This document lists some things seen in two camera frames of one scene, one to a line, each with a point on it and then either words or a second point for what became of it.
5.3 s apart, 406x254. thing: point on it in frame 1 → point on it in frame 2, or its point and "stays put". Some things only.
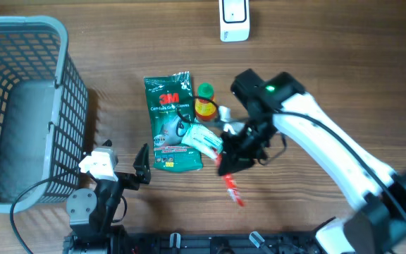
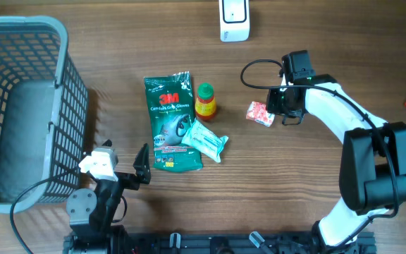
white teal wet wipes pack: x=200 y=138 stays put
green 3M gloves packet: x=170 y=106 stays put
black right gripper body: x=247 y=142 → x=278 y=101
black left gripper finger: x=108 y=143 stays put
